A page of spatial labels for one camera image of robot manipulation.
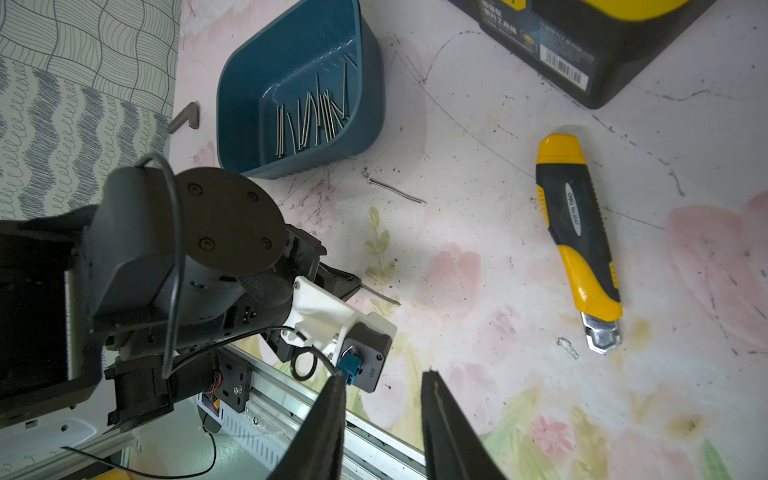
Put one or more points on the steel nail pile centre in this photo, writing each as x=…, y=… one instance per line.
x=372, y=181

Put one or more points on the yellow black toolbox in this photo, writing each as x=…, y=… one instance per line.
x=589, y=49

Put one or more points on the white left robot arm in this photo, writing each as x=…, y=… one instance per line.
x=61, y=385

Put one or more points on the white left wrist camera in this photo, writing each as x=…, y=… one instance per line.
x=319, y=319

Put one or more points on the dark metal L-shaped wrench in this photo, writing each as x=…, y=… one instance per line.
x=189, y=115

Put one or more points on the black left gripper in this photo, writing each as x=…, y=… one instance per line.
x=217, y=256

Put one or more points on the teal plastic storage box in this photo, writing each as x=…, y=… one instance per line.
x=322, y=52

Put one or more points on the yellow black utility knife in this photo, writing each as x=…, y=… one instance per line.
x=569, y=204

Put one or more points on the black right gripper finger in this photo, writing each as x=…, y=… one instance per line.
x=452, y=449

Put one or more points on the aluminium mounting rail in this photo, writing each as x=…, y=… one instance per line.
x=298, y=433

